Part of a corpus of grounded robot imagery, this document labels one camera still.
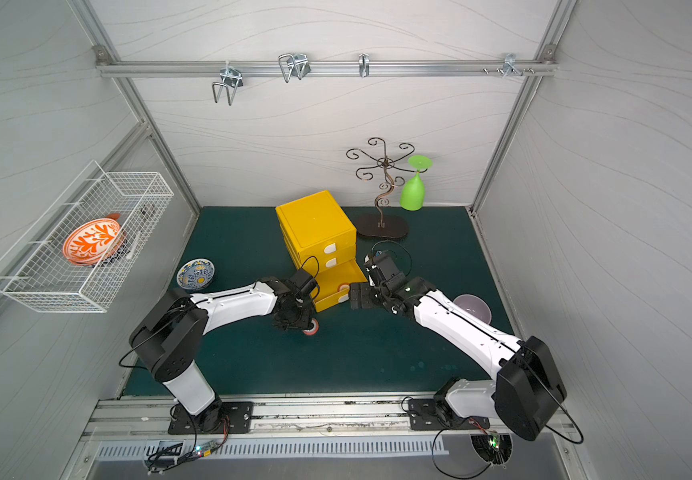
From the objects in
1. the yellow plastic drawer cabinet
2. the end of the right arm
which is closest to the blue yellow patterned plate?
the yellow plastic drawer cabinet

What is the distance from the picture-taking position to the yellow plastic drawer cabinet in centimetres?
84

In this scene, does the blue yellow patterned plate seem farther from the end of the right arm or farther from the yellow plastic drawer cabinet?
the end of the right arm
